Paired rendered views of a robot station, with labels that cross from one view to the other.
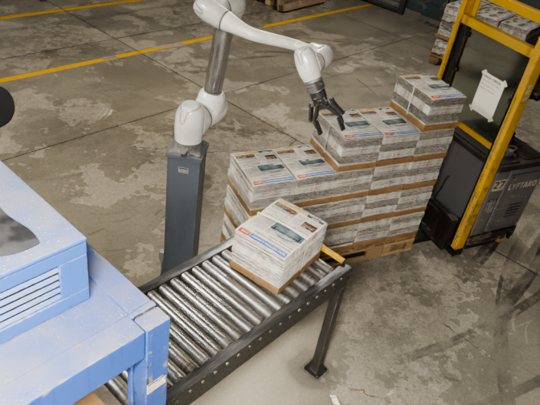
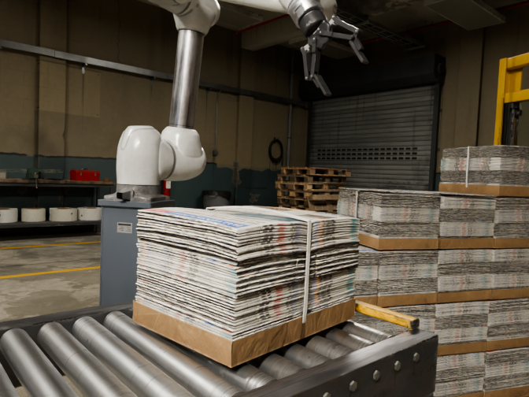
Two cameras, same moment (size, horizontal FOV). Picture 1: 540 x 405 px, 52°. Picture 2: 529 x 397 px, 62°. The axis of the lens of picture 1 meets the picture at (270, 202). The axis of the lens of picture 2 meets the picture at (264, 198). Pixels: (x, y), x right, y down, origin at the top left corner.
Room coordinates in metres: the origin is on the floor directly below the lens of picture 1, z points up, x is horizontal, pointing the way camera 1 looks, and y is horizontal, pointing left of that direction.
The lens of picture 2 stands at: (1.21, -0.28, 1.11)
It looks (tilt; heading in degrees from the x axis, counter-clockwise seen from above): 3 degrees down; 12
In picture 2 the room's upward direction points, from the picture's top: 2 degrees clockwise
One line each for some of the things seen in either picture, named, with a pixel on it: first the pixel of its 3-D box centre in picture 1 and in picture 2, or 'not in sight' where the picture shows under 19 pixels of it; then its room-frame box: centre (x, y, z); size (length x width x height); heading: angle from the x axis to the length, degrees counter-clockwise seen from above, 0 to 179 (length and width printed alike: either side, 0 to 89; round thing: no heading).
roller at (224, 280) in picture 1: (236, 289); (128, 365); (1.88, 0.08, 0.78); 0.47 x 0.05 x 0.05; 53
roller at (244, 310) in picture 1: (227, 296); (90, 376); (1.83, 0.12, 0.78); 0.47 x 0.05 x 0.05; 53
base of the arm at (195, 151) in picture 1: (187, 145); (135, 192); (2.68, 0.51, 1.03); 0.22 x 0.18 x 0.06; 0
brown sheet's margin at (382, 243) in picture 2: (342, 151); (382, 237); (3.22, -0.41, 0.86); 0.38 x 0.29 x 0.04; 30
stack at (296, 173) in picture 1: (312, 209); (350, 336); (3.15, -0.29, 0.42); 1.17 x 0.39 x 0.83; 121
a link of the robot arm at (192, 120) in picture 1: (190, 120); (142, 154); (2.71, 0.50, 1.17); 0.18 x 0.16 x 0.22; 158
